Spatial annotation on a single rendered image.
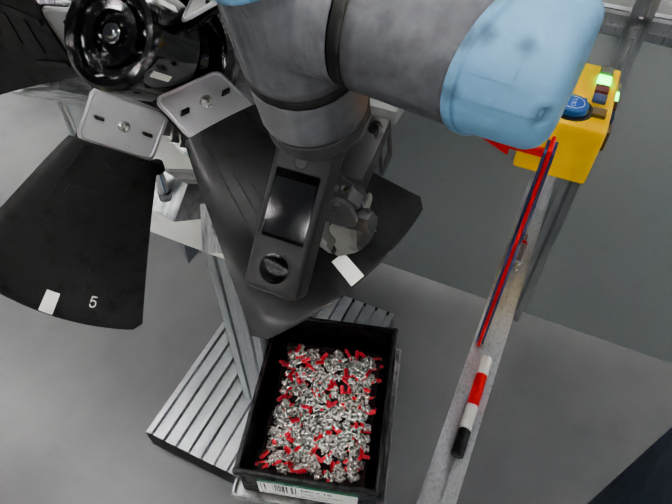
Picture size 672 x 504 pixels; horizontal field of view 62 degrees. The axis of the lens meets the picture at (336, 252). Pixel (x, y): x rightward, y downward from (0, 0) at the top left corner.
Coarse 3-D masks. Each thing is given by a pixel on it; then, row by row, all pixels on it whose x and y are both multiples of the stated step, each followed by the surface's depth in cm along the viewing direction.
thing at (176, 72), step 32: (96, 0) 58; (128, 0) 57; (64, 32) 59; (96, 32) 58; (128, 32) 57; (160, 32) 56; (192, 32) 61; (224, 32) 65; (96, 64) 59; (128, 64) 58; (160, 64) 57; (192, 64) 62; (224, 64) 65; (128, 96) 60
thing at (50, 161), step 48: (96, 144) 65; (48, 192) 65; (96, 192) 67; (144, 192) 69; (0, 240) 67; (48, 240) 67; (96, 240) 69; (144, 240) 72; (0, 288) 69; (48, 288) 70; (96, 288) 71; (144, 288) 73
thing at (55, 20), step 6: (48, 6) 63; (54, 6) 63; (48, 12) 64; (54, 12) 63; (60, 12) 63; (66, 12) 62; (48, 18) 65; (54, 18) 64; (60, 18) 64; (54, 24) 65; (60, 24) 65; (54, 30) 66; (60, 30) 66; (60, 36) 66
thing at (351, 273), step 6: (336, 258) 58; (342, 258) 58; (348, 258) 58; (336, 264) 57; (342, 264) 57; (348, 264) 58; (342, 270) 57; (348, 270) 57; (354, 270) 57; (348, 276) 57; (354, 276) 57; (360, 276) 57; (348, 282) 57; (354, 282) 57
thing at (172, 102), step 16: (192, 80) 63; (208, 80) 64; (224, 80) 64; (160, 96) 60; (176, 96) 61; (192, 96) 62; (224, 96) 63; (240, 96) 64; (176, 112) 60; (192, 112) 61; (208, 112) 61; (224, 112) 62; (192, 128) 60
